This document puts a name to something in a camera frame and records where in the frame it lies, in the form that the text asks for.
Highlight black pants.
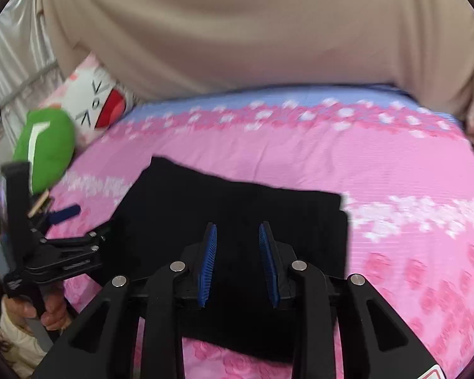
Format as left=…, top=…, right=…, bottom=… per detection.
left=94, top=158, right=349, bottom=364

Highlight person's left hand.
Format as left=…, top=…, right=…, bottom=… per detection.
left=2, top=283, right=72, bottom=334

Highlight green pillow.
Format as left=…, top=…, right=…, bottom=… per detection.
left=12, top=108, right=76, bottom=194

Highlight white cartoon face pillow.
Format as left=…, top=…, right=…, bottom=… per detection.
left=41, top=54, right=135, bottom=150

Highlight silver curtain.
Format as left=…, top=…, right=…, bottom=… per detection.
left=0, top=0, right=62, bottom=146

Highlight pink rose bed sheet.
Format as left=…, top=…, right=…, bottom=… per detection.
left=49, top=87, right=474, bottom=378

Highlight beige curtain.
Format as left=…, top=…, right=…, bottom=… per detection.
left=42, top=0, right=474, bottom=115

